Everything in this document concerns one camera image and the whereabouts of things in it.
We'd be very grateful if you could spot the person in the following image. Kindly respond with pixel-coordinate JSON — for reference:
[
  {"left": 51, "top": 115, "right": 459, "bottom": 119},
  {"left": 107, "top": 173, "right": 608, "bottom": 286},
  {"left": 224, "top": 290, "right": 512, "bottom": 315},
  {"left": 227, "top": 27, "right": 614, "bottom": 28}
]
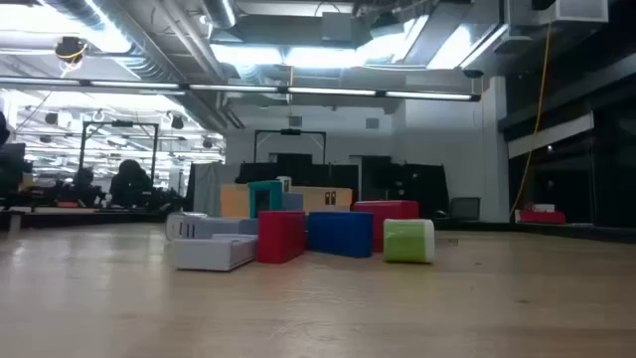
[
  {"left": 108, "top": 158, "right": 155, "bottom": 209},
  {"left": 72, "top": 167, "right": 100, "bottom": 208}
]

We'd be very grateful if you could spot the long ceiling light bar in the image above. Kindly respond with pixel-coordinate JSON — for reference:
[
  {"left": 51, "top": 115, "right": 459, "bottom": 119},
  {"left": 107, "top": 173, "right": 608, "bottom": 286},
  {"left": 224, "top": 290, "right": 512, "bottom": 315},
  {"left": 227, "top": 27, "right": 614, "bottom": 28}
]
[{"left": 0, "top": 75, "right": 482, "bottom": 103}]

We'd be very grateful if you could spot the red square block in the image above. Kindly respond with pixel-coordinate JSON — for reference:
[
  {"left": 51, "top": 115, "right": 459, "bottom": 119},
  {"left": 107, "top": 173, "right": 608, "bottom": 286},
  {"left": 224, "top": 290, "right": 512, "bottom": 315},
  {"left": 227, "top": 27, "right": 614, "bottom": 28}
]
[{"left": 256, "top": 210, "right": 307, "bottom": 265}]

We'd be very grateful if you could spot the teal arch block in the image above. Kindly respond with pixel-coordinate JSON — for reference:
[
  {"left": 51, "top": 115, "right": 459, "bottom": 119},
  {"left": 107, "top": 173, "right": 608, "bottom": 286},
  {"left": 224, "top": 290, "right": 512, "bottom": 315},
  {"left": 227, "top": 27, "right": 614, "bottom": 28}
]
[{"left": 246, "top": 179, "right": 284, "bottom": 220}]

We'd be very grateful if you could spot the silver round air duct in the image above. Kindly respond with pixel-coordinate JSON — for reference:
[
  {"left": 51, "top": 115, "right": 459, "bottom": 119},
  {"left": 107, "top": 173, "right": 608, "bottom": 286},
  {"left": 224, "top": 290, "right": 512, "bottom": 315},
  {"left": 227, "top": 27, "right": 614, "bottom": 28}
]
[{"left": 201, "top": 0, "right": 239, "bottom": 30}]

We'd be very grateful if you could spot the red box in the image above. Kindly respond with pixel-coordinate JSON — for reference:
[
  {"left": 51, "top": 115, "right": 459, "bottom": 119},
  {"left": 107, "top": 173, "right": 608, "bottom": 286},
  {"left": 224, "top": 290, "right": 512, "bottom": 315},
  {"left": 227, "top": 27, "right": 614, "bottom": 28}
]
[{"left": 514, "top": 208, "right": 567, "bottom": 226}]

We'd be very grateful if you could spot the blue digital clock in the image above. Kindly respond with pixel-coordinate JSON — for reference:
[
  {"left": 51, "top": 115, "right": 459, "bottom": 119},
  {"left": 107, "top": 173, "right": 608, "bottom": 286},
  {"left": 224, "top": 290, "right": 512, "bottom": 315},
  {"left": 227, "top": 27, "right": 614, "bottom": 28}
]
[{"left": 307, "top": 211, "right": 375, "bottom": 260}]

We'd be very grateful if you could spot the green and white block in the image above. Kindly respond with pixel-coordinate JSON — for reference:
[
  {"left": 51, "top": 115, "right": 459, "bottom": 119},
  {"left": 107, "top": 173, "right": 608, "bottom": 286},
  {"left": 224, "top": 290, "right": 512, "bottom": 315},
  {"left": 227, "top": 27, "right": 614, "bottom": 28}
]
[{"left": 382, "top": 218, "right": 436, "bottom": 266}]

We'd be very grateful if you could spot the black monitor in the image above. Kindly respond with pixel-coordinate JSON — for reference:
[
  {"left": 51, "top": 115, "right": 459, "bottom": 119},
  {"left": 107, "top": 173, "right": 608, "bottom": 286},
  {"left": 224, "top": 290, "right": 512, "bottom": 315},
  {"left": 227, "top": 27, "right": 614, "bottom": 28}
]
[{"left": 0, "top": 142, "right": 34, "bottom": 195}]

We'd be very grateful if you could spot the light gray digital clock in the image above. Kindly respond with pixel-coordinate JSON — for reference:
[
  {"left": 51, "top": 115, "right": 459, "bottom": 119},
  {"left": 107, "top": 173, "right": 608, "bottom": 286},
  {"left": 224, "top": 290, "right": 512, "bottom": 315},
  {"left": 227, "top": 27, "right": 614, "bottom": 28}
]
[{"left": 165, "top": 212, "right": 259, "bottom": 242}]

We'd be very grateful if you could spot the gray ceiling box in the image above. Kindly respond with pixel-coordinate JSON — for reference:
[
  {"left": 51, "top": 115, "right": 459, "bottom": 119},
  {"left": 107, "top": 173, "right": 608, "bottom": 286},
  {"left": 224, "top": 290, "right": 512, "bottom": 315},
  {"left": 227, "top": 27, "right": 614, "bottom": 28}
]
[{"left": 320, "top": 10, "right": 358, "bottom": 45}]

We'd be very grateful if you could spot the tan wooden block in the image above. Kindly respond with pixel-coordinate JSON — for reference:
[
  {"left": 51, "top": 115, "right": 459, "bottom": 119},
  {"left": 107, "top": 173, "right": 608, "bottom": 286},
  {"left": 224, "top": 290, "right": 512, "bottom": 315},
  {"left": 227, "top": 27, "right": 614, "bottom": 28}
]
[{"left": 220, "top": 182, "right": 354, "bottom": 220}]

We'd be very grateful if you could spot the silver spiral air duct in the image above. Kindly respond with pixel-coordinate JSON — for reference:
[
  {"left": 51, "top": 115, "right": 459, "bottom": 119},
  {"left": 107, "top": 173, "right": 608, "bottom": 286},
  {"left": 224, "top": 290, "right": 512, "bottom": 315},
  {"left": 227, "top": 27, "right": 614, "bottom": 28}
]
[{"left": 44, "top": 0, "right": 190, "bottom": 84}]

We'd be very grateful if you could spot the yellow cable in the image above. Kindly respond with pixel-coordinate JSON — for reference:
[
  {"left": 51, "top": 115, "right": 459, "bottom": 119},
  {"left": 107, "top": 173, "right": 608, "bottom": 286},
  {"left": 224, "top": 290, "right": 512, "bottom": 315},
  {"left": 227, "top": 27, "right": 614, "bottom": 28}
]
[{"left": 509, "top": 19, "right": 554, "bottom": 220}]

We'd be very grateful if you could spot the hanging black cable reel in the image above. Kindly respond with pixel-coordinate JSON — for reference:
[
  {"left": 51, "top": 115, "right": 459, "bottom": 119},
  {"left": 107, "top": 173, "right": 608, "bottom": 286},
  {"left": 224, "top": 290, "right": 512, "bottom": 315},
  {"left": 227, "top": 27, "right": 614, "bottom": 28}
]
[{"left": 53, "top": 35, "right": 89, "bottom": 66}]

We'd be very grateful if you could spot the white ceiling vent box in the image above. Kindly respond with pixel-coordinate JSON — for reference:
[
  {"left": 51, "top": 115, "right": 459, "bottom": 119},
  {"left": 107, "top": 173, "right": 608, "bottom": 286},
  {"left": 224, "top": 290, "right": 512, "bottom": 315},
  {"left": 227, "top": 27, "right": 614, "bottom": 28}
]
[{"left": 555, "top": 0, "right": 610, "bottom": 25}]

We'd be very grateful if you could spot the black metal stand frame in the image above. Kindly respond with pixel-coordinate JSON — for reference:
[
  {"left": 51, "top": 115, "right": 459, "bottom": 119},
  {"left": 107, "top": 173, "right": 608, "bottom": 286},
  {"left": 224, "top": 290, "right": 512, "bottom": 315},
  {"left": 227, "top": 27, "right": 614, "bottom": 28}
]
[
  {"left": 78, "top": 120, "right": 160, "bottom": 188},
  {"left": 252, "top": 128, "right": 328, "bottom": 165}
]

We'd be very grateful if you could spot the black cabinet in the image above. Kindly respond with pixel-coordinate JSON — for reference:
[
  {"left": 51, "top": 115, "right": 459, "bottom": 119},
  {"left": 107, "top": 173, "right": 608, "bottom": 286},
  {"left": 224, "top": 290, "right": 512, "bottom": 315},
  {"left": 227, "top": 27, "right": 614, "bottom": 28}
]
[
  {"left": 237, "top": 152, "right": 360, "bottom": 203},
  {"left": 360, "top": 155, "right": 451, "bottom": 220}
]

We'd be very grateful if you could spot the light blue block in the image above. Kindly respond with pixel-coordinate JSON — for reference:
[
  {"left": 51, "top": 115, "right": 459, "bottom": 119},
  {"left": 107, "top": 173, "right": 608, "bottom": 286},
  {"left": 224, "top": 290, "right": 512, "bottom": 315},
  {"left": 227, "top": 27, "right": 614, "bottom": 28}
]
[{"left": 281, "top": 192, "right": 305, "bottom": 213}]

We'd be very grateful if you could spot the gray cloth cover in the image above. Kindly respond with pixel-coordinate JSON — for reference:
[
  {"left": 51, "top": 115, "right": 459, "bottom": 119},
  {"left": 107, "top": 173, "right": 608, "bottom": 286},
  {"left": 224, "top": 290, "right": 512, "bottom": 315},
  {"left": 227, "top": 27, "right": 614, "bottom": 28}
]
[{"left": 186, "top": 162, "right": 239, "bottom": 218}]

